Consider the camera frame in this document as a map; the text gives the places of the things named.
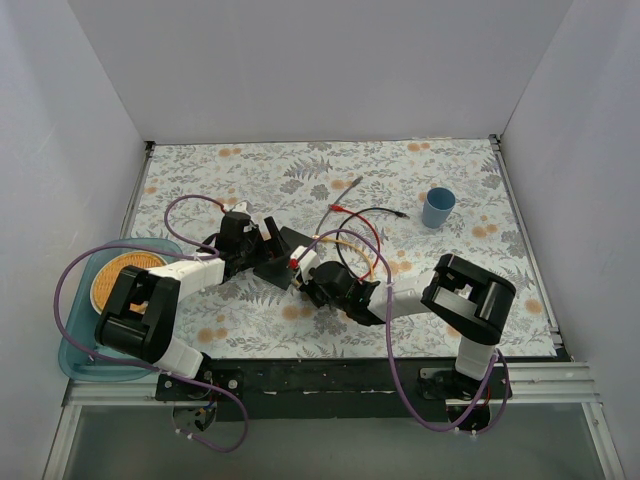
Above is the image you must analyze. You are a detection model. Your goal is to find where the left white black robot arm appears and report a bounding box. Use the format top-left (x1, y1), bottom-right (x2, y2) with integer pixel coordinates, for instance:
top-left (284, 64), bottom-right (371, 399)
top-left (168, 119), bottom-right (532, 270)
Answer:
top-left (95, 212), bottom-right (294, 400)

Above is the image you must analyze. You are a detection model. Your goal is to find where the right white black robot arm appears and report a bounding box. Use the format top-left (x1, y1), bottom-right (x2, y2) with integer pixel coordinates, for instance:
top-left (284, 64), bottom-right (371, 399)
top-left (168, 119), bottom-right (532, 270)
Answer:
top-left (288, 247), bottom-right (516, 398)

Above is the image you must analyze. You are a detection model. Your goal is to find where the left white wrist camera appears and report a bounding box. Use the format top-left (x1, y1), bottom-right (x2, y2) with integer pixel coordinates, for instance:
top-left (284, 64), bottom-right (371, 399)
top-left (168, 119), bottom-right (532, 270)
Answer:
top-left (231, 200), bottom-right (254, 214)

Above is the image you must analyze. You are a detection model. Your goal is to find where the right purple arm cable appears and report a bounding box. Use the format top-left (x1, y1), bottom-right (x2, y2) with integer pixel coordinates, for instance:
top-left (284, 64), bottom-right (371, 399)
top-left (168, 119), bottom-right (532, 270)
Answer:
top-left (289, 229), bottom-right (513, 433)

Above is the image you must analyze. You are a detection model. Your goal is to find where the yellow ethernet cable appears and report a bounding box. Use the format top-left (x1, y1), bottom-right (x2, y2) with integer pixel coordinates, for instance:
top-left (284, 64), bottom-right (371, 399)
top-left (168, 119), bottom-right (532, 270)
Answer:
top-left (319, 235), bottom-right (377, 284)

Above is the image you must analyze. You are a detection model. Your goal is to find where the teal plastic tray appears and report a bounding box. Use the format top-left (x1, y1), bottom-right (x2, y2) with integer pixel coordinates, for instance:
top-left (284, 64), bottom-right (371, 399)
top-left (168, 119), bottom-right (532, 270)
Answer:
top-left (58, 238), bottom-right (182, 383)

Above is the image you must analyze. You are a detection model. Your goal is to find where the aluminium frame rail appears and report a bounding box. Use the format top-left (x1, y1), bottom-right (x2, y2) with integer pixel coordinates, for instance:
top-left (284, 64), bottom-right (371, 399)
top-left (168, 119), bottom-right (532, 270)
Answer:
top-left (62, 363), bottom-right (600, 407)

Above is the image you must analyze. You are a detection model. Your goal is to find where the black ethernet cable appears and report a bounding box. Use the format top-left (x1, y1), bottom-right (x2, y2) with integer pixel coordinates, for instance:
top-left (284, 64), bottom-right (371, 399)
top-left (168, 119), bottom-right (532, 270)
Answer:
top-left (335, 206), bottom-right (410, 281)

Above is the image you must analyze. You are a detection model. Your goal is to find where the floral patterned table mat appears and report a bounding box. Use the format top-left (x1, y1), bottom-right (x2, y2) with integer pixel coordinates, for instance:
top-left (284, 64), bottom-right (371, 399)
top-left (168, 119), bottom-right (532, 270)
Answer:
top-left (131, 139), bottom-right (556, 358)

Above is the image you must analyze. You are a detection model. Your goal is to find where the black network switch box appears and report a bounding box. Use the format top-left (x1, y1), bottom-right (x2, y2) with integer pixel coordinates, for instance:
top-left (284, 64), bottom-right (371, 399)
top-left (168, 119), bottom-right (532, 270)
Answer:
top-left (253, 227), bottom-right (312, 290)

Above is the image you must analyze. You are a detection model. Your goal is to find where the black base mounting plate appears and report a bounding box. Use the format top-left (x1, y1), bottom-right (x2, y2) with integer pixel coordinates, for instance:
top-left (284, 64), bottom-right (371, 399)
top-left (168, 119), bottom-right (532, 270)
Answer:
top-left (155, 355), bottom-right (507, 435)

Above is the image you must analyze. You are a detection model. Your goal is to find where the orange woven round plate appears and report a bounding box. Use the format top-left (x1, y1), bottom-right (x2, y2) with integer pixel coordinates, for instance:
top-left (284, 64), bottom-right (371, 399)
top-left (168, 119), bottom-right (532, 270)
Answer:
top-left (90, 250), bottom-right (168, 314)

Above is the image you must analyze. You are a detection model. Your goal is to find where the red ethernet cable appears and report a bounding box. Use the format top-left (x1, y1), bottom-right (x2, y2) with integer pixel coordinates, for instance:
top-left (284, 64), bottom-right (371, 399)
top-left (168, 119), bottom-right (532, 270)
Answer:
top-left (327, 202), bottom-right (382, 285)

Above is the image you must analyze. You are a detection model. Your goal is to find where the blue plastic cup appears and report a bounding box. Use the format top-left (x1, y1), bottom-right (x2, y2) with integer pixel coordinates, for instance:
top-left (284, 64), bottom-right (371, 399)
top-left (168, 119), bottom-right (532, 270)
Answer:
top-left (422, 187), bottom-right (456, 229)

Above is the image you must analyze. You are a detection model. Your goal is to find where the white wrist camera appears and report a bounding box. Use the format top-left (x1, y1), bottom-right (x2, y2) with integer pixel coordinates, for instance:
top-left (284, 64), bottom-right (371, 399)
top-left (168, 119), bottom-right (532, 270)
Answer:
top-left (289, 246), bottom-right (320, 282)
top-left (231, 200), bottom-right (254, 214)

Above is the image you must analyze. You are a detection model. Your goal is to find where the grey ethernet cable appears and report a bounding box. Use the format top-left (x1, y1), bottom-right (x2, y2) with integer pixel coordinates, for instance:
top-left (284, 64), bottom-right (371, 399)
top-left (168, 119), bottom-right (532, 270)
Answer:
top-left (310, 175), bottom-right (364, 239)

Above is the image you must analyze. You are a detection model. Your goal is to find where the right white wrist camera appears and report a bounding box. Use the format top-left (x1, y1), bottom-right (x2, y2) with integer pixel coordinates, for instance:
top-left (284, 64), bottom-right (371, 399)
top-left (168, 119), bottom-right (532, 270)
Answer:
top-left (289, 246), bottom-right (320, 282)

